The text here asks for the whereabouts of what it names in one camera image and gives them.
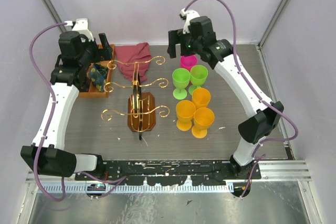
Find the wooden tray organizer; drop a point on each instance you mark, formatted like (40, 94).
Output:
(88, 90)

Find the aluminium frame rail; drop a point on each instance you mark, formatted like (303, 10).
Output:
(262, 171)

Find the green wine glass left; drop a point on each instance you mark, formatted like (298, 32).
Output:
(181, 78)

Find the orange wine glass back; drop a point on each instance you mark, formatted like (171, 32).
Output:
(201, 98)

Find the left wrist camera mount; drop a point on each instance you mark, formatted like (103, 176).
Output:
(81, 25)

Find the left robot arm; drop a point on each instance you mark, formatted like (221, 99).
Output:
(46, 154)

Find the green wine glass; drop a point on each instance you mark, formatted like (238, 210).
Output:
(199, 75)
(181, 78)

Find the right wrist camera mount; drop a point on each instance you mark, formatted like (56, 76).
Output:
(187, 16)

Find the orange wine glass front left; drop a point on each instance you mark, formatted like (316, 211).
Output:
(185, 111)

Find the gold wire wine glass rack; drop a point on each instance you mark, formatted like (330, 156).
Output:
(141, 106)

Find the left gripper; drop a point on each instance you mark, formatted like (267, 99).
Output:
(105, 54)

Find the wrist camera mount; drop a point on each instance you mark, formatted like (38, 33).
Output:
(81, 25)
(187, 16)

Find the pink wine glass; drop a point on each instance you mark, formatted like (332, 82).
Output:
(188, 62)

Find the red cloth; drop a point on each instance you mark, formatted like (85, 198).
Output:
(128, 55)

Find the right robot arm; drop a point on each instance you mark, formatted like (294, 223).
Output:
(263, 114)

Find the orange wine glass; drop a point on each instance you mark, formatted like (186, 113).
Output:
(185, 111)
(203, 119)
(201, 98)

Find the orange wine glass front right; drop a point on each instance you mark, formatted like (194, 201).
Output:
(203, 119)

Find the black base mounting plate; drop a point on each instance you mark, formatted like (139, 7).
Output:
(169, 173)

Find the green wine glass right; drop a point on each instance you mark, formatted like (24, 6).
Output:
(199, 75)

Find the blue floral fabric pouch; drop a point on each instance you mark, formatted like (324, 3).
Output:
(98, 75)

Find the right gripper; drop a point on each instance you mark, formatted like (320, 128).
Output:
(176, 36)

